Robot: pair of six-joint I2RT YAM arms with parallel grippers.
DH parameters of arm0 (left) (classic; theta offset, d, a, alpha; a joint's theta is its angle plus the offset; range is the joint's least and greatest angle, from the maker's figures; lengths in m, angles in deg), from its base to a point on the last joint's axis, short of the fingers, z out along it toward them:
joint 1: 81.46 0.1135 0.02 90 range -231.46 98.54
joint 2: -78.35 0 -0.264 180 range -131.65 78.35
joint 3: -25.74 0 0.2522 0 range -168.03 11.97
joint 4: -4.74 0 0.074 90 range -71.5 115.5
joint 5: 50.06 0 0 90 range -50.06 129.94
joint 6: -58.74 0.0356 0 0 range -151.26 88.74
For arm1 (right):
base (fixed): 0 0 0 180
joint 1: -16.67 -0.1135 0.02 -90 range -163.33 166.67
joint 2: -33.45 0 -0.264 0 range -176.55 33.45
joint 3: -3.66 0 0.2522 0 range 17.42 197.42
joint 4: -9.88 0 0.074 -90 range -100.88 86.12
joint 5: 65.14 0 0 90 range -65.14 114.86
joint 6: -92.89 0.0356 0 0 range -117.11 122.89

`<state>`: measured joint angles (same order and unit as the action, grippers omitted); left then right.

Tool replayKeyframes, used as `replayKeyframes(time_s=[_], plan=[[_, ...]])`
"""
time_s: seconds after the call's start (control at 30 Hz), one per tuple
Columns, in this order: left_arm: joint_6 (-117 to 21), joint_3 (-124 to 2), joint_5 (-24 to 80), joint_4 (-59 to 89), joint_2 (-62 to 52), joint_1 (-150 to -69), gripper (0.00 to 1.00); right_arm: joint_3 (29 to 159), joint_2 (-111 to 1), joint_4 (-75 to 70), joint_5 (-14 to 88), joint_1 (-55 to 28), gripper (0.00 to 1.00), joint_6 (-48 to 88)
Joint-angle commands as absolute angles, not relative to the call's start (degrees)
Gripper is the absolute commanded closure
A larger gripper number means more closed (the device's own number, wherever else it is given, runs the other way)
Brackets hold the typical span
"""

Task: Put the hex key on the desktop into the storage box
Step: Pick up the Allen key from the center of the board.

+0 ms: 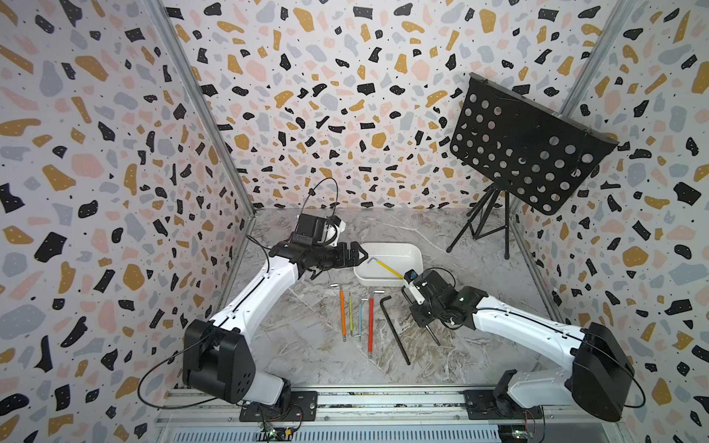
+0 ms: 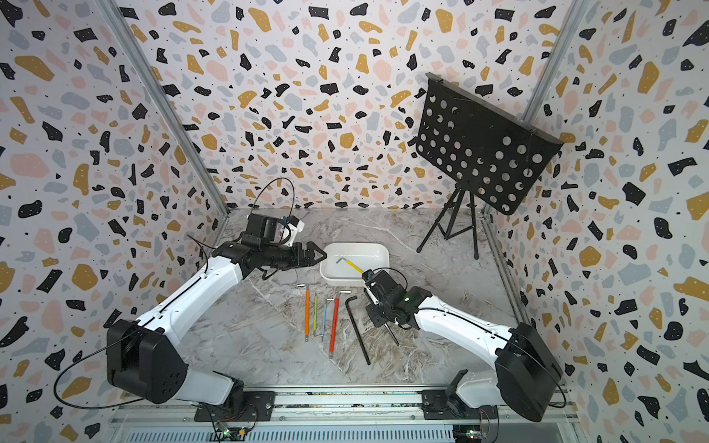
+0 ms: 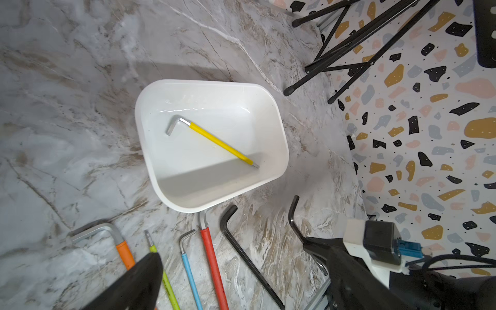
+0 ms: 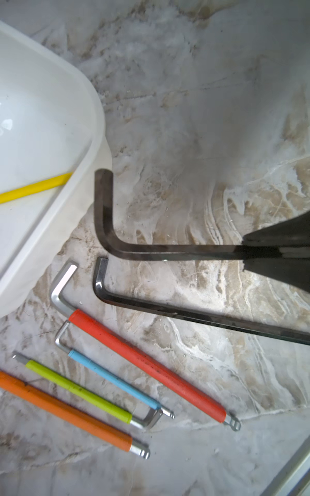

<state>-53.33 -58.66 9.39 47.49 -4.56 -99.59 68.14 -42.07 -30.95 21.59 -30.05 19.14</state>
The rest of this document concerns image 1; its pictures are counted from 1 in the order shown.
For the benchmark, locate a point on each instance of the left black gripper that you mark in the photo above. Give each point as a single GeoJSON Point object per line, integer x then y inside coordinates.
{"type": "Point", "coordinates": [343, 261]}

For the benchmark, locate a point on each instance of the green sleeved hex key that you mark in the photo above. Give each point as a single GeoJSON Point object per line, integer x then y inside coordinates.
{"type": "Point", "coordinates": [351, 315]}

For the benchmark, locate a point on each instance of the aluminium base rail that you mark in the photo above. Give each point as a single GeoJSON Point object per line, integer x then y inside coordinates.
{"type": "Point", "coordinates": [378, 414]}

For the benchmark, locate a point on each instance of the yellow sleeved hex key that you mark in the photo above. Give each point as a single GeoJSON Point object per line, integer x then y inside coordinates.
{"type": "Point", "coordinates": [385, 266]}

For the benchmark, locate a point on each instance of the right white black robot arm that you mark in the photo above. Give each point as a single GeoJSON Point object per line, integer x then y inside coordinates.
{"type": "Point", "coordinates": [591, 371]}

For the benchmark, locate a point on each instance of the white rectangular storage box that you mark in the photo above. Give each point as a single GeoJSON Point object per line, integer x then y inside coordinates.
{"type": "Point", "coordinates": [402, 257]}

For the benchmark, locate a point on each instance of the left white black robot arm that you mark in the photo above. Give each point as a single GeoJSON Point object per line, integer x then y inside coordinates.
{"type": "Point", "coordinates": [217, 359]}

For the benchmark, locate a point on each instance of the thin dark grey hex key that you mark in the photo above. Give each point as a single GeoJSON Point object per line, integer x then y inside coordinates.
{"type": "Point", "coordinates": [433, 335]}

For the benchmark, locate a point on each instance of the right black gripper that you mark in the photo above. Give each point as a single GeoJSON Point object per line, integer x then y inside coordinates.
{"type": "Point", "coordinates": [416, 319]}

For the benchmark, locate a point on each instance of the black perforated music stand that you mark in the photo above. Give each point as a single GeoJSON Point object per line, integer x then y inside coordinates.
{"type": "Point", "coordinates": [525, 150]}

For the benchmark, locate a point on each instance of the orange sleeved hex key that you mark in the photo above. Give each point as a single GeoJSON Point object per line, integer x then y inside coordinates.
{"type": "Point", "coordinates": [338, 288]}

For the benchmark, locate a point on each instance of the large black hex key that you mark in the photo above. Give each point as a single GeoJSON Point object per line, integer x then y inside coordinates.
{"type": "Point", "coordinates": [393, 330]}

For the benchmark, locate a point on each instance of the red sleeved hex key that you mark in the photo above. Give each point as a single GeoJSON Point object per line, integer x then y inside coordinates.
{"type": "Point", "coordinates": [371, 324]}

